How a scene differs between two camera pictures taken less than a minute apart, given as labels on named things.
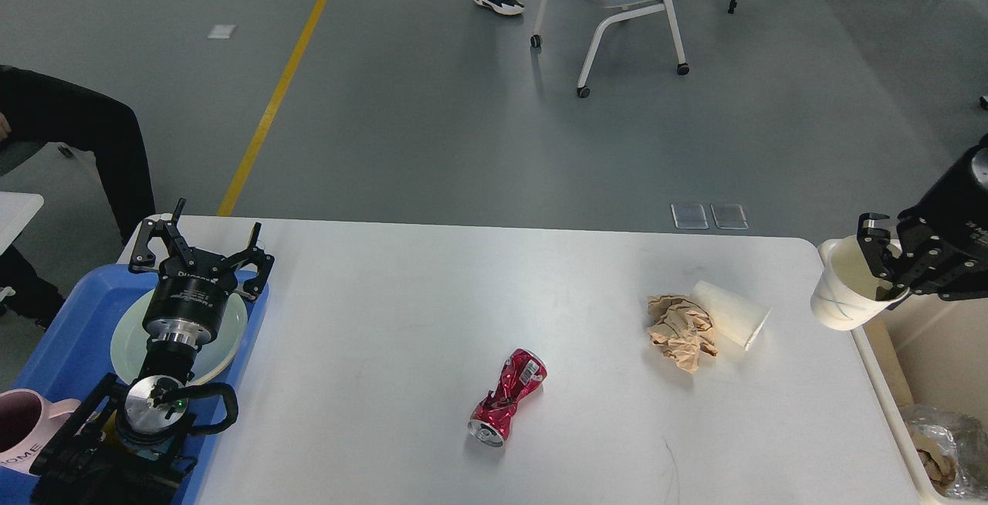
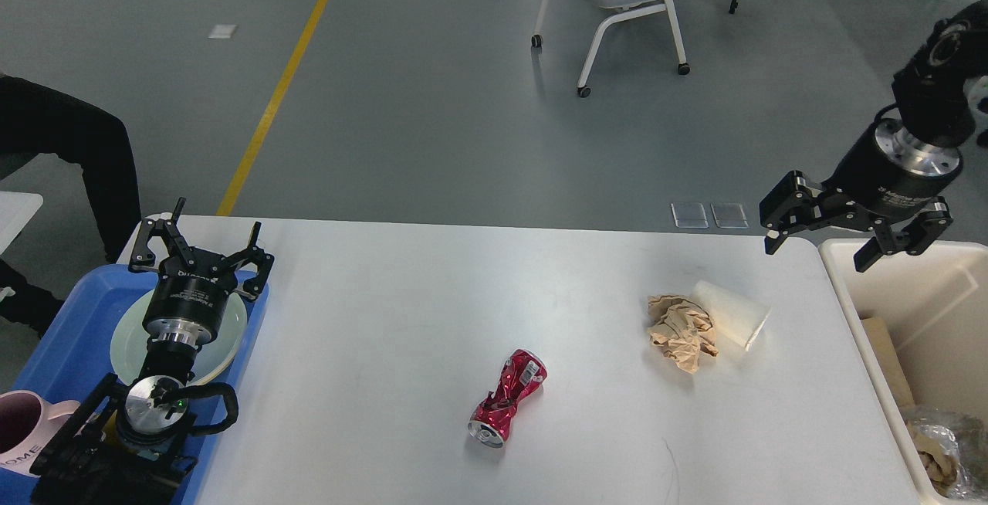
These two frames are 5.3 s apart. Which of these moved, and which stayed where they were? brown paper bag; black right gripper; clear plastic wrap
Moved: black right gripper
Stayed: brown paper bag; clear plastic wrap
